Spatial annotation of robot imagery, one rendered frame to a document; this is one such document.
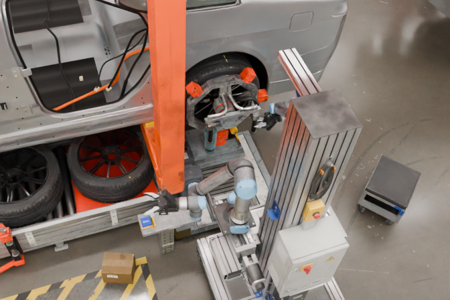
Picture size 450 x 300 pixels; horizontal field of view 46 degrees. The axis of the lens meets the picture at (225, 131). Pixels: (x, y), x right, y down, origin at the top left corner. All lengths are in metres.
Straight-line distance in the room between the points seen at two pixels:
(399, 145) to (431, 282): 1.34
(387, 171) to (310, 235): 1.67
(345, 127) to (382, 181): 2.08
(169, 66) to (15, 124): 1.35
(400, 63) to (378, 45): 0.33
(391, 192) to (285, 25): 1.60
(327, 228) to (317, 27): 1.54
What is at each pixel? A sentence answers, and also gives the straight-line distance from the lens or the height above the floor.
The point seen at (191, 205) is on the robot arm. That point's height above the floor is 1.24.
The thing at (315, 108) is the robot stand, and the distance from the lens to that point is 2.45.
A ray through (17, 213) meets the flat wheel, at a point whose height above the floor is 0.48.
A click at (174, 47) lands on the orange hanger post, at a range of 2.79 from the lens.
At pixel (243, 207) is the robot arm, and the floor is 1.22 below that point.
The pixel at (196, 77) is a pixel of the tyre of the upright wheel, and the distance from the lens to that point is 3.78.
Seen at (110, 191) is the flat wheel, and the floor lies 0.44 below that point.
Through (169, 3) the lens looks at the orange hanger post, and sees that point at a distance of 2.60.
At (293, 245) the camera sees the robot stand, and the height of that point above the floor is 1.23.
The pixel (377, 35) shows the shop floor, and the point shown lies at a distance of 6.26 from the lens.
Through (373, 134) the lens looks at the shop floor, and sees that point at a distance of 5.20.
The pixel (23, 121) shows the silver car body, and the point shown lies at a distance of 3.79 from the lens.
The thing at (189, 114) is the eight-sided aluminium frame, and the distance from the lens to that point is 3.89.
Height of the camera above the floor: 3.80
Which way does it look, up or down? 51 degrees down
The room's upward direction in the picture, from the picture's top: 6 degrees clockwise
